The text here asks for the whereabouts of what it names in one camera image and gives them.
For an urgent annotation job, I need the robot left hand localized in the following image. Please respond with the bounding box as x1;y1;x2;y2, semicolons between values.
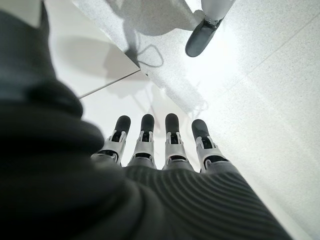
0;0;295;240

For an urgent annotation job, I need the wide white cabinet door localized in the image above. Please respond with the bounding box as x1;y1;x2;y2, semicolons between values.
79;70;199;174

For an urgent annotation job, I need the black robot left foot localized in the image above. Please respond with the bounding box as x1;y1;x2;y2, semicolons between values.
184;16;225;58

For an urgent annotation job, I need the silver robot left leg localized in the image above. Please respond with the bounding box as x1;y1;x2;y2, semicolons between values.
200;0;236;21

